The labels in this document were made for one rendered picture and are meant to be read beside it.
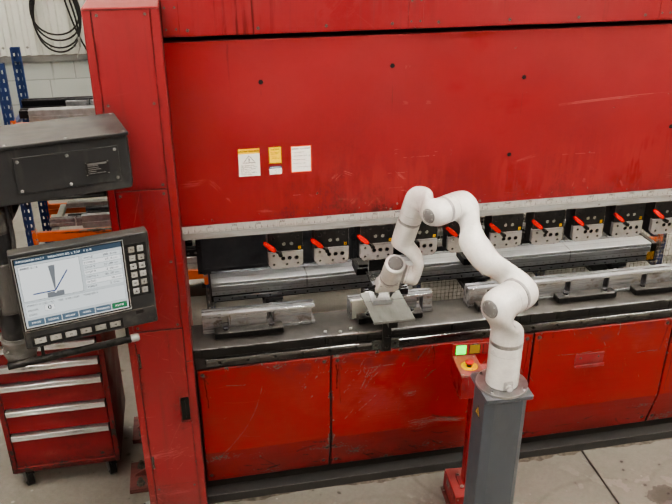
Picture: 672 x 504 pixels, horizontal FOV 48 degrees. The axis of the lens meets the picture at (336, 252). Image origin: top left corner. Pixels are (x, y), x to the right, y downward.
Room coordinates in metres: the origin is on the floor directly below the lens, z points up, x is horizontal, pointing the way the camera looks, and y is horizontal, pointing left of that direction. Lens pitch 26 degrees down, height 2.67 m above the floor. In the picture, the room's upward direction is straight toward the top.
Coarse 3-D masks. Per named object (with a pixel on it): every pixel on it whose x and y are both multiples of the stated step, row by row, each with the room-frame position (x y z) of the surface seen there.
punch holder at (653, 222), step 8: (648, 208) 3.31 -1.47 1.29; (656, 208) 3.27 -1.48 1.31; (664, 208) 3.27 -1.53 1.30; (648, 216) 3.31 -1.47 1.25; (656, 216) 3.27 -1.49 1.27; (664, 216) 3.28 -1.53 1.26; (648, 224) 3.29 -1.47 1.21; (656, 224) 3.27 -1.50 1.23; (664, 224) 3.28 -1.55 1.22; (648, 232) 3.28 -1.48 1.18; (656, 232) 3.27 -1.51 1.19; (664, 232) 3.28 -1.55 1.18
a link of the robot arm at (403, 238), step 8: (400, 224) 2.67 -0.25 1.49; (400, 232) 2.67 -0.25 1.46; (408, 232) 2.66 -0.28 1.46; (416, 232) 2.68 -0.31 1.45; (392, 240) 2.70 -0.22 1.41; (400, 240) 2.67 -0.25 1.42; (408, 240) 2.67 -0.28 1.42; (400, 248) 2.68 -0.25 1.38; (408, 248) 2.68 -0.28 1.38; (416, 248) 2.72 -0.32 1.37; (408, 256) 2.68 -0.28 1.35; (416, 256) 2.69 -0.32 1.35; (416, 264) 2.68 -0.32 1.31; (408, 272) 2.72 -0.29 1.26; (416, 272) 2.69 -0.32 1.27; (408, 280) 2.71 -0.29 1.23; (416, 280) 2.70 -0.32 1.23
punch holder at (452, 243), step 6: (480, 216) 3.10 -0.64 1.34; (450, 222) 3.07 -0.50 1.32; (456, 222) 3.07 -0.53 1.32; (480, 222) 3.10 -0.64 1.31; (444, 228) 3.12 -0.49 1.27; (456, 228) 3.07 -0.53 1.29; (444, 234) 3.12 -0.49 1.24; (450, 234) 3.07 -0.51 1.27; (444, 240) 3.12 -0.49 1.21; (450, 240) 3.07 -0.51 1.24; (456, 240) 3.07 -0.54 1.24; (444, 246) 3.11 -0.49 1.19; (450, 246) 3.07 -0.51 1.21; (456, 246) 3.07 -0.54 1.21; (450, 252) 3.07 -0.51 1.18
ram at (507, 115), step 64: (192, 64) 2.86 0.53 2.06; (256, 64) 2.91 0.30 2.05; (320, 64) 2.96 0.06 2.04; (384, 64) 3.01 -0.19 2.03; (448, 64) 3.06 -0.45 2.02; (512, 64) 3.11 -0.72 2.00; (576, 64) 3.17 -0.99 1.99; (640, 64) 3.23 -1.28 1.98; (192, 128) 2.86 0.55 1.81; (256, 128) 2.91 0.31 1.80; (320, 128) 2.96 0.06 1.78; (384, 128) 3.01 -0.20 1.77; (448, 128) 3.06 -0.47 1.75; (512, 128) 3.12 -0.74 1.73; (576, 128) 3.18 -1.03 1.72; (640, 128) 3.24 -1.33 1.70; (192, 192) 2.85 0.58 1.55; (256, 192) 2.90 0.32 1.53; (320, 192) 2.96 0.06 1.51; (384, 192) 3.01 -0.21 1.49; (448, 192) 3.07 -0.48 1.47; (512, 192) 3.13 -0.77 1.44; (576, 192) 3.19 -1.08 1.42
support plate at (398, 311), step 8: (368, 296) 2.98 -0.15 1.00; (392, 296) 2.98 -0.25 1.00; (400, 296) 2.98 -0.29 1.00; (368, 304) 2.91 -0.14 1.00; (392, 304) 2.91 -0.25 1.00; (400, 304) 2.91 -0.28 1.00; (376, 312) 2.84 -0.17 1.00; (384, 312) 2.84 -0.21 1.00; (392, 312) 2.84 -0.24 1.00; (400, 312) 2.84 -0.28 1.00; (408, 312) 2.84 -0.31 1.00; (376, 320) 2.78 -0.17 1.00; (384, 320) 2.78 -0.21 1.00; (392, 320) 2.78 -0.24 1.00; (400, 320) 2.78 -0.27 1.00; (408, 320) 2.79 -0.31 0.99
